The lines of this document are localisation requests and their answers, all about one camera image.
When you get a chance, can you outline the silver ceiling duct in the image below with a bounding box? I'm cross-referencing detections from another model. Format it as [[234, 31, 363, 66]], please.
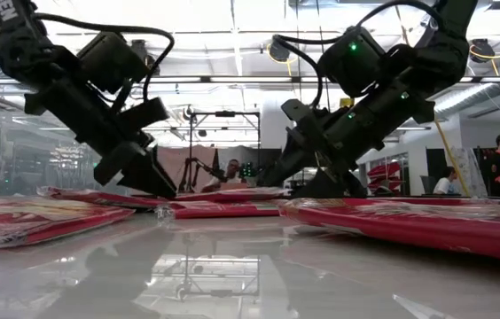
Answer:
[[434, 52, 500, 117]]

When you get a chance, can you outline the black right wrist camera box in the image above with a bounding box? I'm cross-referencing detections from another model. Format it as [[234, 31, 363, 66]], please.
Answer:
[[280, 97, 322, 134]]

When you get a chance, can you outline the yellow hanging cable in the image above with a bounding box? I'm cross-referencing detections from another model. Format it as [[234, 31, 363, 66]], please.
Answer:
[[392, 0, 472, 198]]

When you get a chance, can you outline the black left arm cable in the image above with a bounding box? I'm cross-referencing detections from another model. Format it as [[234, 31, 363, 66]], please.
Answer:
[[32, 12, 176, 103]]

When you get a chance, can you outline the black background station frame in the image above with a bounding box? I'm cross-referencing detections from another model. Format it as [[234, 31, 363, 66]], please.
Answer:
[[186, 110, 262, 196]]

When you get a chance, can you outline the white patterned hanging cloth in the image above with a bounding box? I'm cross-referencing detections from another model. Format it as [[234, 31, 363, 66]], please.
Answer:
[[449, 146, 481, 196]]

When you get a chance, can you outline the black aluminium table frame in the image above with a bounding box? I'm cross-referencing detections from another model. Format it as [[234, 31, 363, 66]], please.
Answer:
[[367, 192, 500, 204]]

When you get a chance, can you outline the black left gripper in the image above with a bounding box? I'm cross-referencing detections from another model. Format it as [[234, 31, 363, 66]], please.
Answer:
[[23, 77, 178, 199]]

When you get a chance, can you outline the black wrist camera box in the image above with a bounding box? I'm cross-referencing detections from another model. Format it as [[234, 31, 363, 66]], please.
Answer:
[[114, 97, 171, 136], [280, 97, 322, 134]]

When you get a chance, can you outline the pink hanging curtain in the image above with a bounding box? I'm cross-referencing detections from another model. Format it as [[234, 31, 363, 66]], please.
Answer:
[[154, 145, 216, 192]]

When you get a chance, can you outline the clear plastic storage bin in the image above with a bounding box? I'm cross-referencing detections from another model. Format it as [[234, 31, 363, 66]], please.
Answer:
[[0, 110, 143, 197]]

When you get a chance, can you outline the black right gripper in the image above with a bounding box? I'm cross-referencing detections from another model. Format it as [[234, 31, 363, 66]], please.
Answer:
[[256, 82, 435, 199]]

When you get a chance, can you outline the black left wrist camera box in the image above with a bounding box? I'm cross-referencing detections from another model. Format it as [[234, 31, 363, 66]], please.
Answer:
[[114, 97, 171, 136]]

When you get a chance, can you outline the red popcorn bag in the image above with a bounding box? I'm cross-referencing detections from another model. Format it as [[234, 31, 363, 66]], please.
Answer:
[[174, 186, 292, 203], [36, 185, 176, 211], [277, 196, 500, 266], [0, 196, 137, 253], [155, 199, 285, 221]]

